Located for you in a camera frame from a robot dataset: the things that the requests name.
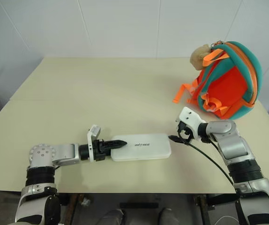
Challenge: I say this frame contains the rusty metal table leg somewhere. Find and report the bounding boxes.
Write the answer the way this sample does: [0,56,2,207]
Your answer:
[66,193,79,225]
[193,194,211,225]

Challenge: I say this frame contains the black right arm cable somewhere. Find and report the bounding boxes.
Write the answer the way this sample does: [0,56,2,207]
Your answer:
[187,138,241,195]

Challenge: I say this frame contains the thin white floor cable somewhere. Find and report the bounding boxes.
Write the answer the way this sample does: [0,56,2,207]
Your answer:
[213,216,238,225]

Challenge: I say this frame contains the grey rounded shape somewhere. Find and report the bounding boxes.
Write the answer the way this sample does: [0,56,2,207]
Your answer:
[96,208,127,225]
[159,207,181,225]

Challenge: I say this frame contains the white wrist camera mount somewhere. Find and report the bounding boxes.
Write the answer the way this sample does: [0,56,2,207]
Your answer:
[176,106,207,141]
[86,124,101,162]

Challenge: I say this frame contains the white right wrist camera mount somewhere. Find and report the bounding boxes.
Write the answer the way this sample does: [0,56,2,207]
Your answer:
[176,106,207,141]

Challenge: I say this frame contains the orange and teal backpack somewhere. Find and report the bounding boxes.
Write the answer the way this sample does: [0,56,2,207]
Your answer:
[172,40,263,120]

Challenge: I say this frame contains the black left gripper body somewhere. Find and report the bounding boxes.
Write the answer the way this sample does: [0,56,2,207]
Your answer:
[92,139,111,162]

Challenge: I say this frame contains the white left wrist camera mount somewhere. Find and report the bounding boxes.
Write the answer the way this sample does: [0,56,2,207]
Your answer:
[86,124,101,162]

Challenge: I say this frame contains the white box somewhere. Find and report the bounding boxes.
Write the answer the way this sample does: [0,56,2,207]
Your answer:
[110,133,172,163]

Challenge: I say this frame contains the black bar under table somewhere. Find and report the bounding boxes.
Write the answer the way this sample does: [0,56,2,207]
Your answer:
[119,202,160,209]

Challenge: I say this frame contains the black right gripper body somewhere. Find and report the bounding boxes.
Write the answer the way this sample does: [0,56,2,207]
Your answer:
[177,120,195,142]

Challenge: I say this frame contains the beige plush toy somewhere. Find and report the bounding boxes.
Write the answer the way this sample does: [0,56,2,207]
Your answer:
[190,44,212,70]

